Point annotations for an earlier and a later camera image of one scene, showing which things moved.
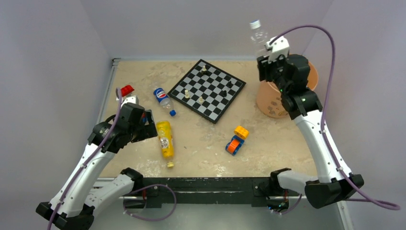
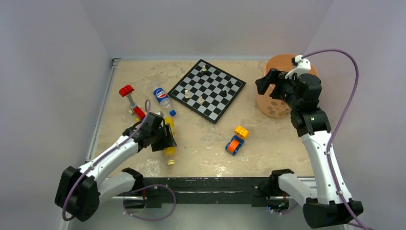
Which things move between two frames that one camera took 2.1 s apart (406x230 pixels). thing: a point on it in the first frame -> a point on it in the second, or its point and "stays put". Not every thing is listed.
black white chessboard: [207, 91] stays put
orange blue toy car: [235, 143] stays put
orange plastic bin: [269, 97] stays put
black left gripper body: [134, 129] -> [152, 134]
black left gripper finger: [150, 130] -> [165, 139]
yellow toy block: [242, 132] stays put
